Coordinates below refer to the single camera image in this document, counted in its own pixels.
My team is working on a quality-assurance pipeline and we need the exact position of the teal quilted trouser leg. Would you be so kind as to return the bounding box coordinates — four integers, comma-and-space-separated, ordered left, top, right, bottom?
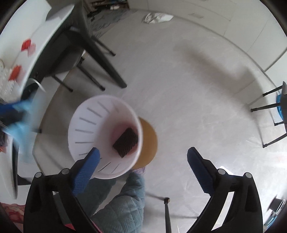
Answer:
77, 169, 145, 232

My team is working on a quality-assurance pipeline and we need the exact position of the clear crumpled plastic wrap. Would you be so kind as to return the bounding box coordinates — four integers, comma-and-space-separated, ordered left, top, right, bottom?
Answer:
0, 68, 19, 102

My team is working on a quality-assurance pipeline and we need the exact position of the blue plastic wrapper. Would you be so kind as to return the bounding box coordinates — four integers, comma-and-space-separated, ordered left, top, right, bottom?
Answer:
1, 98, 38, 164

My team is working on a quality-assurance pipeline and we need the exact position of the white plastic trash bin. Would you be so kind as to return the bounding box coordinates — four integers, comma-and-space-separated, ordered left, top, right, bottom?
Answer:
68, 95, 143, 180

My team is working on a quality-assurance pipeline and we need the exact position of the dark wrapper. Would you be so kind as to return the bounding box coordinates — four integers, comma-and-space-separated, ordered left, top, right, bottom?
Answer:
112, 127, 138, 158

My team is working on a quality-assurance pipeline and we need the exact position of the red crumpled paper piece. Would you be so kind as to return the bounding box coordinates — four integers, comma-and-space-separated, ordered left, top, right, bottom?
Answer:
9, 65, 22, 81

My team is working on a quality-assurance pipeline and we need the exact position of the white oval marble table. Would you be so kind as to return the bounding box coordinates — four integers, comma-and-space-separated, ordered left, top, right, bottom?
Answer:
1, 1, 74, 199

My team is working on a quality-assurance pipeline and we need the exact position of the round wooden stool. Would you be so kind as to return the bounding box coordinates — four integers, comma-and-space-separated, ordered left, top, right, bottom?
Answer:
132, 117, 158, 169

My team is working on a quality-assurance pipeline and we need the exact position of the white crumpled bag on floor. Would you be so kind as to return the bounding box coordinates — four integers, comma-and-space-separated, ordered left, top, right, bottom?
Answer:
142, 13, 174, 24

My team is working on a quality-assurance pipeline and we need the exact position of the dark grey dining chair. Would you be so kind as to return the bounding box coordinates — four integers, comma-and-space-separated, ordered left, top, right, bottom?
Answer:
29, 1, 127, 91

